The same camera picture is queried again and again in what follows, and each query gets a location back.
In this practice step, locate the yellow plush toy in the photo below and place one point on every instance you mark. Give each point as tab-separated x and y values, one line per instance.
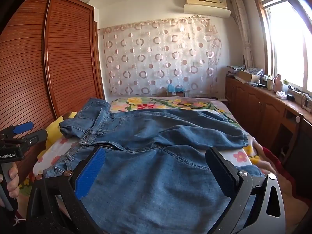
54	129

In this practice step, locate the open cardboard box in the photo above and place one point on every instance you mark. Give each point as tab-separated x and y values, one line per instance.
247	76

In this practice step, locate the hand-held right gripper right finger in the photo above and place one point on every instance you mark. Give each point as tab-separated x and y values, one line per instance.
219	168

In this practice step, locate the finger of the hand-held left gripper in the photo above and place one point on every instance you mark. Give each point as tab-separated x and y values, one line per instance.
36	137
23	127

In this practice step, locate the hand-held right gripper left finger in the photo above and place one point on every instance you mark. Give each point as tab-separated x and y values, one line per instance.
90	173

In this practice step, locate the wooden-framed window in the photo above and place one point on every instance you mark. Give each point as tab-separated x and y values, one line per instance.
287	41

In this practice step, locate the person's left hand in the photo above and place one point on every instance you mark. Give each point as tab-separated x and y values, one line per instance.
13	182

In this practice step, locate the cardboard box with label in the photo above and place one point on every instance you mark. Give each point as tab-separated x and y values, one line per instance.
178	93

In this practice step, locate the white tissue box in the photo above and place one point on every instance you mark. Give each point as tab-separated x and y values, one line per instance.
281	95

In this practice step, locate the wooden cabinet counter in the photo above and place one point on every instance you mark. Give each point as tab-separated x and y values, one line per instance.
256	109

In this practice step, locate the blue plastic bag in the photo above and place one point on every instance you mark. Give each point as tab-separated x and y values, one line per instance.
173	88

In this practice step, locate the floral blanket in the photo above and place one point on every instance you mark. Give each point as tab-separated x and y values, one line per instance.
146	106

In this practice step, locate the blue denim pants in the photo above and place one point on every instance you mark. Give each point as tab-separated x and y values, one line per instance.
158	175

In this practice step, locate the white patterned window curtain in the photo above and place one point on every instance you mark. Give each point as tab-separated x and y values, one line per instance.
242	29

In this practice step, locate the wall air conditioner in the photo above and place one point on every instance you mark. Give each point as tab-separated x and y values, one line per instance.
206	4

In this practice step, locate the small black box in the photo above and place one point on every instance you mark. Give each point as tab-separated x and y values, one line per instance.
290	97

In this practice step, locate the wooden slatted wardrobe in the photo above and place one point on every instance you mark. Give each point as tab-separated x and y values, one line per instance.
61	53

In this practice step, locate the pile of patterned cloth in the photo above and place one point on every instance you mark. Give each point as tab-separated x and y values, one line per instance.
235	68

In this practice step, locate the sheer circle-pattern curtain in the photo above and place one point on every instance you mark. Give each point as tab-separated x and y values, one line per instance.
158	58

